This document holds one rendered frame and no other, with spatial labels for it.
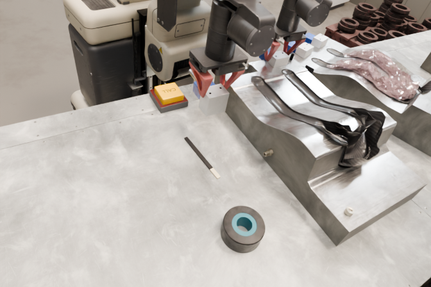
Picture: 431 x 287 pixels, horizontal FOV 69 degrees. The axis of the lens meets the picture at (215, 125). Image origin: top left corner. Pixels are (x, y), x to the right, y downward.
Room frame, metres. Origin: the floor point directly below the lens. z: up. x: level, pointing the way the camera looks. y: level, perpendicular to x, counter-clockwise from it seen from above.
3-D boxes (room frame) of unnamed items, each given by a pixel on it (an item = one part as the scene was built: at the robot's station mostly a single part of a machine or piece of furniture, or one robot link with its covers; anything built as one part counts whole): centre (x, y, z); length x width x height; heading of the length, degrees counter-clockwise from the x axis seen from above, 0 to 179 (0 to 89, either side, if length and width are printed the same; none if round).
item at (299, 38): (0.83, -0.15, 0.95); 0.07 x 0.07 x 0.09; 38
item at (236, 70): (0.55, 0.01, 0.99); 0.07 x 0.07 x 0.09; 38
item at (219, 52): (0.54, 0.02, 1.06); 0.10 x 0.07 x 0.07; 128
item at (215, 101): (0.57, 0.04, 0.93); 0.13 x 0.05 x 0.05; 38
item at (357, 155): (0.61, -0.23, 0.92); 0.35 x 0.16 x 0.09; 38
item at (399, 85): (0.88, -0.45, 0.90); 0.26 x 0.18 x 0.08; 55
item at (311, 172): (0.60, -0.23, 0.87); 0.50 x 0.26 x 0.14; 38
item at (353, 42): (3.10, -1.48, 0.20); 1.09 x 0.79 x 0.39; 135
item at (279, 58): (0.85, -0.11, 0.89); 0.13 x 0.05 x 0.05; 37
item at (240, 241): (0.31, -0.09, 0.82); 0.08 x 0.08 x 0.04
